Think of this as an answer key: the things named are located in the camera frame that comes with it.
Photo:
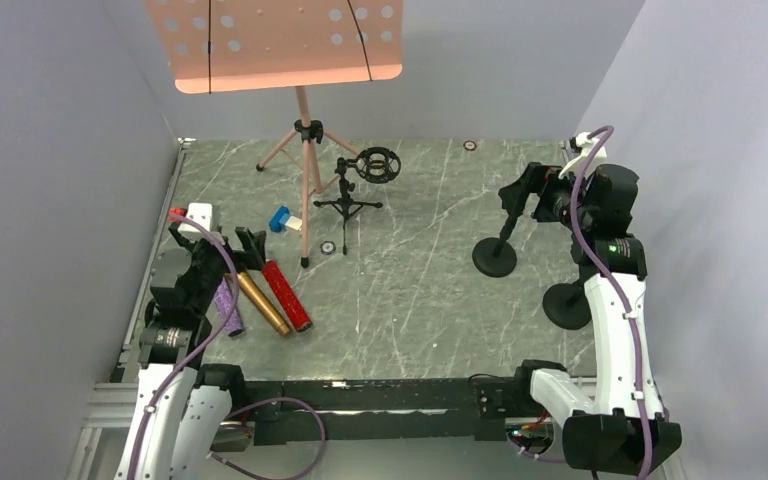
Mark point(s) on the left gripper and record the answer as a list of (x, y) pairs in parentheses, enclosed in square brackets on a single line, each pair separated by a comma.
[(215, 251)]

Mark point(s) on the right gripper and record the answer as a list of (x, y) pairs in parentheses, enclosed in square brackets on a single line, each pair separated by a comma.
[(529, 192)]

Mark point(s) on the red glitter microphone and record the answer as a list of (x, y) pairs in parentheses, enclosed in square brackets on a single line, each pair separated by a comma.
[(284, 293)]

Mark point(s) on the black round-base mic stand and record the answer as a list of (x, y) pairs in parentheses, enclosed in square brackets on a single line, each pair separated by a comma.
[(494, 256)]

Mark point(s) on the purple glitter microphone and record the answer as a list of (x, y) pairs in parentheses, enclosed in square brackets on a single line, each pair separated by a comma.
[(226, 302)]

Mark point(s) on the black tripod shock-mount stand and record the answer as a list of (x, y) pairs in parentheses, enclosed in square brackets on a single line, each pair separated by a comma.
[(375, 165)]

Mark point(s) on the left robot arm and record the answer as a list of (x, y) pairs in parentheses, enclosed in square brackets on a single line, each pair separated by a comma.
[(181, 401)]

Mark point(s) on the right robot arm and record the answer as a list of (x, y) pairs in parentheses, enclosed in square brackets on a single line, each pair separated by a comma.
[(623, 428)]

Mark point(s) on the pink music stand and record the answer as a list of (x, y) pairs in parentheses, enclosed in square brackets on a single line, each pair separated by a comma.
[(228, 46)]

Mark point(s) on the blue toy block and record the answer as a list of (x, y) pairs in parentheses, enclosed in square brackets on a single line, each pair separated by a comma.
[(277, 223)]

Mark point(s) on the cream toy block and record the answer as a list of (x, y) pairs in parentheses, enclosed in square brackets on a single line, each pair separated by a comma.
[(291, 222)]

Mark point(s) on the gold microphone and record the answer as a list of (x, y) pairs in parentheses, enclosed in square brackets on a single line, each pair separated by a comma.
[(263, 304)]

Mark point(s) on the blue poker chip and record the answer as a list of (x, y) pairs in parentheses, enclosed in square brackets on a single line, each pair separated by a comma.
[(327, 247)]

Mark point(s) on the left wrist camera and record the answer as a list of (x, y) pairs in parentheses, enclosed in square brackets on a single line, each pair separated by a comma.
[(204, 214)]

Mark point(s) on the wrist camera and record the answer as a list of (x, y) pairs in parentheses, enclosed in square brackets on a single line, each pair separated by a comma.
[(204, 214), (577, 149)]

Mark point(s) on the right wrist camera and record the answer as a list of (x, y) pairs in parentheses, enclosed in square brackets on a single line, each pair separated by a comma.
[(577, 149)]

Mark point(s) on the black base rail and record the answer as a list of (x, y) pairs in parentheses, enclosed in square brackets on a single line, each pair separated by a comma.
[(482, 407)]

